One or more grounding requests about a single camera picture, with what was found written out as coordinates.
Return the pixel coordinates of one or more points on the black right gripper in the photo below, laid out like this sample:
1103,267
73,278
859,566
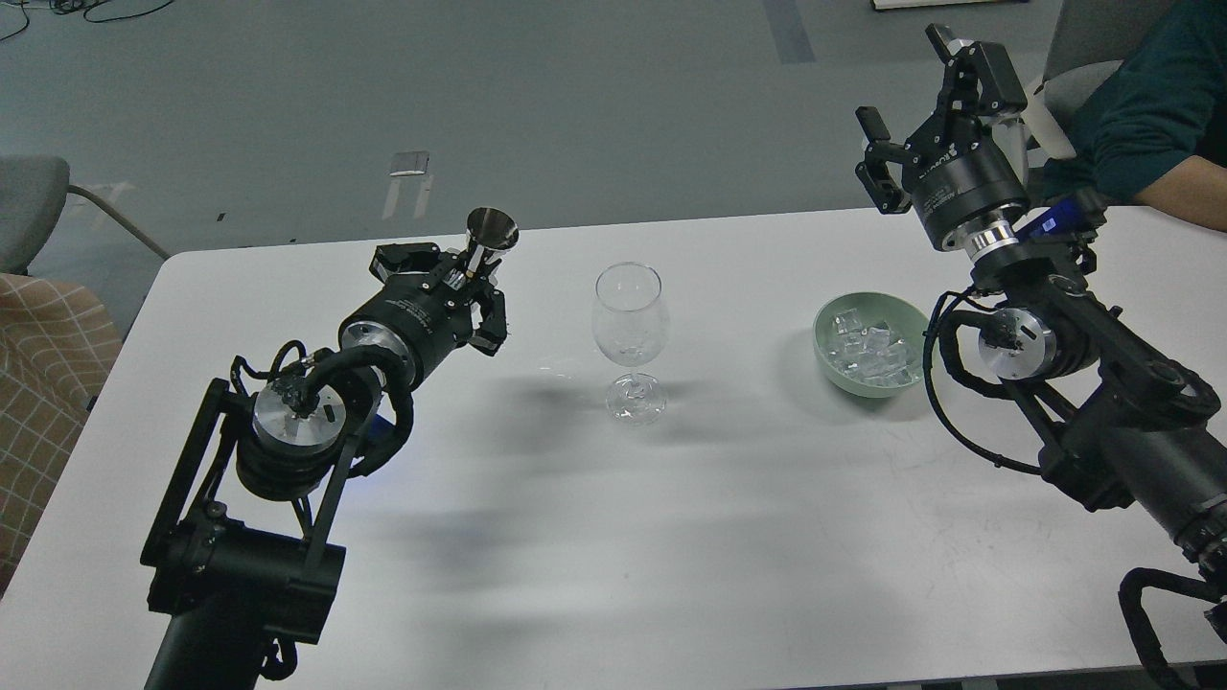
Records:
953,173

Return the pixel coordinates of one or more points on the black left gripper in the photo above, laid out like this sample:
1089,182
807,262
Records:
426,309

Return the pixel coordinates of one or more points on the steel cocktail jigger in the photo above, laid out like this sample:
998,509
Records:
491,233

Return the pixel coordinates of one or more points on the clear ice cubes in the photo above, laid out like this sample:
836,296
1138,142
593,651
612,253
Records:
874,354

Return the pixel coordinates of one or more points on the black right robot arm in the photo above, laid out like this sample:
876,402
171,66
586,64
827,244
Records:
1119,422

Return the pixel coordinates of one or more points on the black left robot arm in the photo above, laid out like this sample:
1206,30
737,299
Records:
240,548

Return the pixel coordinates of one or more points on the clear wine glass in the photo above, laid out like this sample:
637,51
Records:
630,324

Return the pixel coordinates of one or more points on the silver floor plate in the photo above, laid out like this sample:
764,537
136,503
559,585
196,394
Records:
409,163

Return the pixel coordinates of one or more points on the grey office chair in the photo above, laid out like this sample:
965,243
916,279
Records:
1090,42

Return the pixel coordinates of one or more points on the person in teal shirt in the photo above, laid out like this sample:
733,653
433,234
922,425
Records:
1153,132

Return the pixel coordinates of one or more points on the green bowl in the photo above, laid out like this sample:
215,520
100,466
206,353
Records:
874,306

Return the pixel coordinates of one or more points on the beige checkered cloth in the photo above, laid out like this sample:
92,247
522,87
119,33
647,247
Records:
58,344

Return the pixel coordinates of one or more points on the grey chair left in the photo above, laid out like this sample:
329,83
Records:
34,191

